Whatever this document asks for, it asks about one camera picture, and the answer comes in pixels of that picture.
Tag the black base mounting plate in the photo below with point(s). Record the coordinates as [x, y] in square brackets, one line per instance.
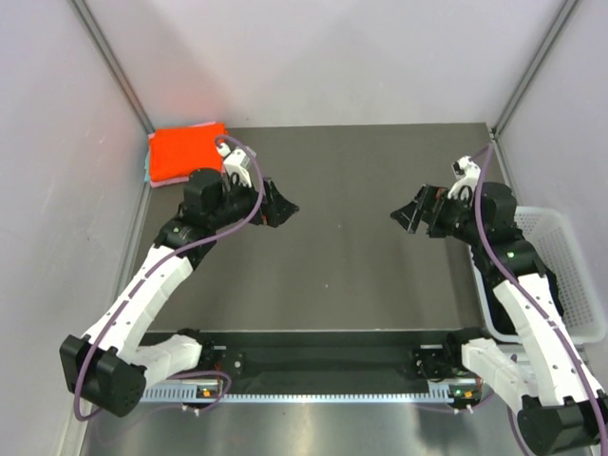
[407, 354]

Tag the right aluminium frame post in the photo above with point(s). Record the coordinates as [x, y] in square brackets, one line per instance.
[542, 51]

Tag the folded teal t shirt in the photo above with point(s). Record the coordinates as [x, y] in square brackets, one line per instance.
[146, 167]

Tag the aluminium frame post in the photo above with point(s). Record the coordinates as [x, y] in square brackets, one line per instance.
[97, 36]
[542, 51]

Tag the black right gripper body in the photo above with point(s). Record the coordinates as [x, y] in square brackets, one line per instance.
[436, 199]

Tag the orange t shirt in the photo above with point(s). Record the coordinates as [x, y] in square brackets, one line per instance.
[185, 152]

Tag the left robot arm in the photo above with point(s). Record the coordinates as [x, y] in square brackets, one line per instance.
[107, 366]

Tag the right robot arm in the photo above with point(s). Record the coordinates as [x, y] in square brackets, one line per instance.
[557, 403]

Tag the left aluminium frame post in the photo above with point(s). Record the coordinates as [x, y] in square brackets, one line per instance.
[97, 36]

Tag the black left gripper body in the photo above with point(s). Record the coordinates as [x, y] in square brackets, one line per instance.
[266, 213]

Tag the folded pink t shirt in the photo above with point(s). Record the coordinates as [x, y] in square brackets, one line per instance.
[164, 181]

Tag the white plastic laundry basket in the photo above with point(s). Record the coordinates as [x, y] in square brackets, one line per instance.
[553, 238]

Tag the grey slotted cable duct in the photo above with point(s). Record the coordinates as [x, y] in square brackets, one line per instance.
[205, 392]

